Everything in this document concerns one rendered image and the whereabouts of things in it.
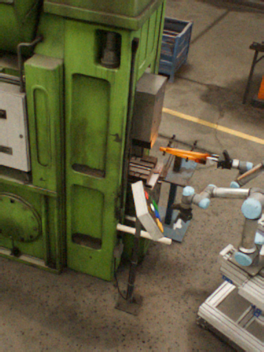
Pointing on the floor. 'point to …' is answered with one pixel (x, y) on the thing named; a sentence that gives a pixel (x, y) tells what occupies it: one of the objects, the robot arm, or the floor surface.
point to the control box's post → (134, 259)
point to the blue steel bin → (174, 45)
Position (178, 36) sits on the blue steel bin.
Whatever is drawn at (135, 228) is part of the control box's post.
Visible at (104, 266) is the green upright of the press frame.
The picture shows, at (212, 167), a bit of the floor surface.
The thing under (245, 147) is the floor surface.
